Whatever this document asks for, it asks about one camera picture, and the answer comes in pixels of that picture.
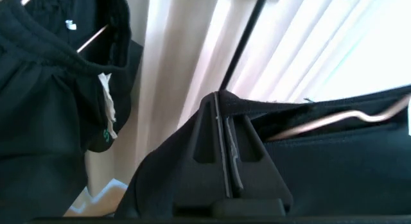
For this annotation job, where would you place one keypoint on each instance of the black shorts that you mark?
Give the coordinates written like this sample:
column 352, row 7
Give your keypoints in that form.
column 38, row 105

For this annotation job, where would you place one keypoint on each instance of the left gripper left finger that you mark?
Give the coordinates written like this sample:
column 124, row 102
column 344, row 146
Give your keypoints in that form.
column 202, row 179

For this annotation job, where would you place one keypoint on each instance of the pink clothes hanger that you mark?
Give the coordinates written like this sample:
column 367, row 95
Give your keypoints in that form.
column 91, row 38
column 321, row 121

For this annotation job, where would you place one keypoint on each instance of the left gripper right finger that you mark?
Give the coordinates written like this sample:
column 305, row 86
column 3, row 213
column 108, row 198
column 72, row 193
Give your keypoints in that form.
column 257, row 179

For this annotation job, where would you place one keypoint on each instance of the black clothes rack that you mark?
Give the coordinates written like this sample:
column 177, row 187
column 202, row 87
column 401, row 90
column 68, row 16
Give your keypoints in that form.
column 244, row 41

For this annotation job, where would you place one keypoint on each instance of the black garment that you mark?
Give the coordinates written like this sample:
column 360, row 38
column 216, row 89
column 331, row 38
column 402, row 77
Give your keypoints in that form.
column 337, row 172

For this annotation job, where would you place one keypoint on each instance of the beige curtain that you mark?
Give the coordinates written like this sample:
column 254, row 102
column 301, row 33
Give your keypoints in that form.
column 180, row 57

